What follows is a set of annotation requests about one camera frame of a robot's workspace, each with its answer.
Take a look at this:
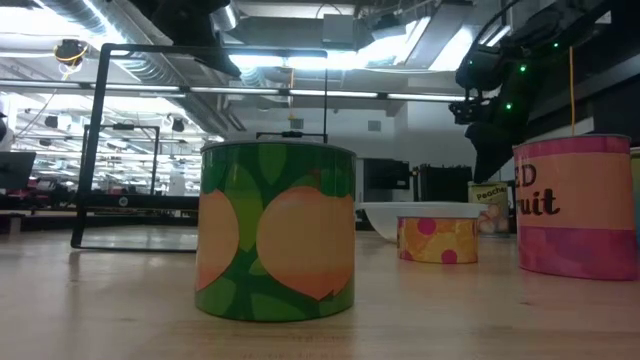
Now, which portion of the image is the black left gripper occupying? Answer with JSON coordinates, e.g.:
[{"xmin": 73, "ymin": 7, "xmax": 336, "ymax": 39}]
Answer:
[{"xmin": 130, "ymin": 0, "xmax": 243, "ymax": 80}]

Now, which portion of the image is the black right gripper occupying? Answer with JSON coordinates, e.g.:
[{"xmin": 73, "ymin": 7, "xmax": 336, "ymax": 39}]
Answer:
[{"xmin": 448, "ymin": 97, "xmax": 532, "ymax": 185}]

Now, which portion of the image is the tall peaches can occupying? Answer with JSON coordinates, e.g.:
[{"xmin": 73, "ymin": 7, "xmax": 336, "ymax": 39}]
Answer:
[{"xmin": 467, "ymin": 180, "xmax": 511, "ymax": 236}]

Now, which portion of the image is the short yellow pink-dotted can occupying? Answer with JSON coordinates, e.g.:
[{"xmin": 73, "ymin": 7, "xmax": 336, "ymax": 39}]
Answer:
[{"xmin": 396, "ymin": 215, "xmax": 480, "ymax": 265}]

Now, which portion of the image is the mixed fruit can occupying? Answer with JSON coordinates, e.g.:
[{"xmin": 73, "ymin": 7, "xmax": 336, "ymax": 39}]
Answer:
[{"xmin": 512, "ymin": 133, "xmax": 640, "ymax": 282}]

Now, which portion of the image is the short green can orange fruit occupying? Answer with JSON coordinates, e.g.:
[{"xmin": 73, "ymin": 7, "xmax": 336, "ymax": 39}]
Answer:
[{"xmin": 193, "ymin": 139, "xmax": 358, "ymax": 323}]

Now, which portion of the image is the long ceiling light strip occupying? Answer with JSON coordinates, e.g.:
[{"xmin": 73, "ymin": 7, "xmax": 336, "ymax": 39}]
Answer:
[{"xmin": 0, "ymin": 78, "xmax": 469, "ymax": 104}]

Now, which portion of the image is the black cabinet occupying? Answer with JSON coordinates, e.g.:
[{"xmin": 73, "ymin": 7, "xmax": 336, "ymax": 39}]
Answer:
[
  {"xmin": 363, "ymin": 158, "xmax": 412, "ymax": 191},
  {"xmin": 417, "ymin": 163, "xmax": 475, "ymax": 204}
]

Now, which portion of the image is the clear plastic bowl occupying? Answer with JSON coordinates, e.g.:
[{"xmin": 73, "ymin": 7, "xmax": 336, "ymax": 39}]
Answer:
[{"xmin": 358, "ymin": 201, "xmax": 489, "ymax": 245}]

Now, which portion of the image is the black monitor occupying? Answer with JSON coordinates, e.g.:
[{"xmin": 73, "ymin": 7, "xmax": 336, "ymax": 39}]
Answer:
[{"xmin": 0, "ymin": 151, "xmax": 37, "ymax": 191}]

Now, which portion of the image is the silver ventilation duct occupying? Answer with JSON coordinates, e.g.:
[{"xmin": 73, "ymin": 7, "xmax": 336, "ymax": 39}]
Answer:
[{"xmin": 42, "ymin": 0, "xmax": 251, "ymax": 136}]

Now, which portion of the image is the black yellow cord reel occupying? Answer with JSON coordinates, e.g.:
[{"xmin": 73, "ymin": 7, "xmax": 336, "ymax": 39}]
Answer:
[{"xmin": 52, "ymin": 38, "xmax": 90, "ymax": 69}]

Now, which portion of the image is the black aluminium table frame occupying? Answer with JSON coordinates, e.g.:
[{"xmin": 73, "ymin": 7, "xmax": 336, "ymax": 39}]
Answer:
[{"xmin": 19, "ymin": 208, "xmax": 201, "ymax": 232}]

